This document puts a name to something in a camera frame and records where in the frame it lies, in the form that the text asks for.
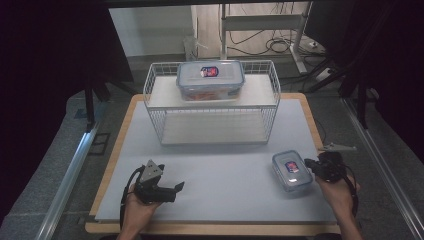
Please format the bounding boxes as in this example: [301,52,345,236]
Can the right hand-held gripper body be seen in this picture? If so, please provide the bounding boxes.
[313,142,357,184]

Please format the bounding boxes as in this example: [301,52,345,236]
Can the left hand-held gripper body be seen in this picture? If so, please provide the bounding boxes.
[133,159,177,205]

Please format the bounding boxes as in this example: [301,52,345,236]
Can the small clear plastic food container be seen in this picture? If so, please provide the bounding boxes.
[271,149,315,194]

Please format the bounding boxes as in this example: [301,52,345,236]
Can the white wire shelf rack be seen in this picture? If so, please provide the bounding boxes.
[142,59,282,146]

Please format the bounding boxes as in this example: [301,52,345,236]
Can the large clear plastic food container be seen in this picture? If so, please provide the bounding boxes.
[175,59,246,102]

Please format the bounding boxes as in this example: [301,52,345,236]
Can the person's left hand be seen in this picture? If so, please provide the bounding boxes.
[121,184,163,232]

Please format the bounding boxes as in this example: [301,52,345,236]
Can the person's right hand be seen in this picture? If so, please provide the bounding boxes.
[314,173,362,218]

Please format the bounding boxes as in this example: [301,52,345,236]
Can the pale grey table mat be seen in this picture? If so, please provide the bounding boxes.
[94,98,338,224]

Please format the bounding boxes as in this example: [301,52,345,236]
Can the black metal stand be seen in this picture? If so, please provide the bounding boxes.
[82,78,113,133]
[301,59,381,130]

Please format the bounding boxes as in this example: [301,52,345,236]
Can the white power strip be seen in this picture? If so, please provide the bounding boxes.
[314,67,335,83]

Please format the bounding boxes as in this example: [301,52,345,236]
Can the black curtain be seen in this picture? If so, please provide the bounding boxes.
[304,0,424,165]
[0,0,135,223]

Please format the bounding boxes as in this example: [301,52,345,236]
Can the clear plastic bag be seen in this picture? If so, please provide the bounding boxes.
[182,35,209,63]

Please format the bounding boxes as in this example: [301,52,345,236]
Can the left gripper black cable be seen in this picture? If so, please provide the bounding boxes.
[118,165,147,232]

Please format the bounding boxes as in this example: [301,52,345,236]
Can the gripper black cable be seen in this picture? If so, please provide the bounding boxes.
[342,164,360,219]
[118,165,147,232]

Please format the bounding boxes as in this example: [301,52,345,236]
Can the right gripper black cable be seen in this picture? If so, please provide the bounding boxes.
[342,164,360,219]

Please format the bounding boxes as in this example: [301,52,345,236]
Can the aluminium rail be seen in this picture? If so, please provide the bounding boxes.
[342,97,424,240]
[34,128,100,240]

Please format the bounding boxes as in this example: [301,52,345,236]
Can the black square floor frame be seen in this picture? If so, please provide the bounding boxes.
[87,132,111,157]

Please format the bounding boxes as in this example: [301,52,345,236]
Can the black floor cables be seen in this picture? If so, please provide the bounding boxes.
[227,29,326,58]

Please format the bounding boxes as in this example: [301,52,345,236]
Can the white metal desk frame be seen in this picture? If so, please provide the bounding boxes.
[219,1,313,75]

